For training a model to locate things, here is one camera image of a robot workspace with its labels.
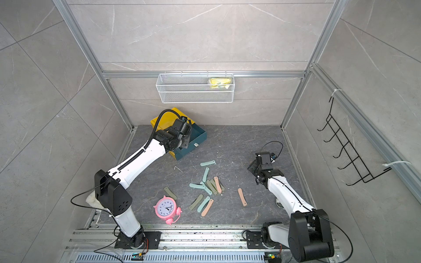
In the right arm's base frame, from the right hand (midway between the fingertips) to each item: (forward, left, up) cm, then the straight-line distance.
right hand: (255, 166), depth 89 cm
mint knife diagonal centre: (-8, +27, -8) cm, 30 cm away
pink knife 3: (-19, +26, -8) cm, 33 cm away
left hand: (+11, +38, +15) cm, 43 cm away
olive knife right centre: (-8, +18, -8) cm, 21 cm away
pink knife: (-7, +21, -7) cm, 23 cm away
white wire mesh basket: (+45, +33, +21) cm, 60 cm away
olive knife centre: (-8, +24, -9) cm, 27 cm away
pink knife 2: (-14, +8, -8) cm, 18 cm away
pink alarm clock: (-19, +47, -6) cm, 51 cm away
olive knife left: (-11, +47, -8) cm, 49 cm away
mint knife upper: (+8, +28, -8) cm, 30 cm away
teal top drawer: (+12, +31, +14) cm, 36 cm away
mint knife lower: (-17, +28, -8) cm, 34 cm away
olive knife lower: (-19, +35, -7) cm, 40 cm away
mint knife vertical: (0, +28, -8) cm, 29 cm away
